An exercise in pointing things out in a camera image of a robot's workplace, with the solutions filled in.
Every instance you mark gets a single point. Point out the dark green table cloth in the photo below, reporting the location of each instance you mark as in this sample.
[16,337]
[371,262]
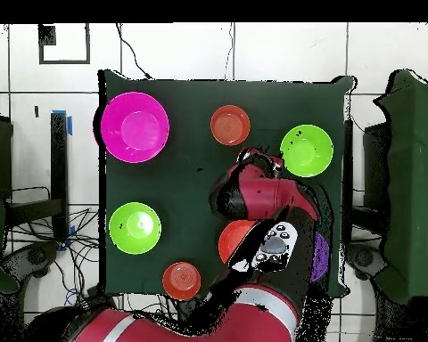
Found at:
[185,185]

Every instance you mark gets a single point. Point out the purple bowl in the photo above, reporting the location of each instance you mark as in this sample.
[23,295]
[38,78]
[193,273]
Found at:
[321,256]

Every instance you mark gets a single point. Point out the large pink bowl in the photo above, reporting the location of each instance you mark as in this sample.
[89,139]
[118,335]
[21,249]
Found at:
[135,128]

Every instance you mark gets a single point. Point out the blue tape strip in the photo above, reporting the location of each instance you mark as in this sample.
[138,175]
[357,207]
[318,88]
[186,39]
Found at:
[70,124]

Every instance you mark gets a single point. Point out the large green bowl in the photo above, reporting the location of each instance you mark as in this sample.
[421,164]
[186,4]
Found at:
[306,151]
[134,228]

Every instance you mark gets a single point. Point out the black office chair base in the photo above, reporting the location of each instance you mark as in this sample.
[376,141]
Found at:
[363,258]
[35,256]

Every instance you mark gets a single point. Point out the black floor frame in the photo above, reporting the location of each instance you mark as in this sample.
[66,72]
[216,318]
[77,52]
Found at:
[46,35]

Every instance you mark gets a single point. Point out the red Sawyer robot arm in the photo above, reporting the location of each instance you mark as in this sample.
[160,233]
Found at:
[264,194]

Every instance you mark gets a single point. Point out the large orange bowl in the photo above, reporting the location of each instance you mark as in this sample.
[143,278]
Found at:
[232,238]

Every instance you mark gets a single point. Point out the small translucent orange bowl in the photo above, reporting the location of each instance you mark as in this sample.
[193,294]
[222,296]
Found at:
[230,125]
[181,281]

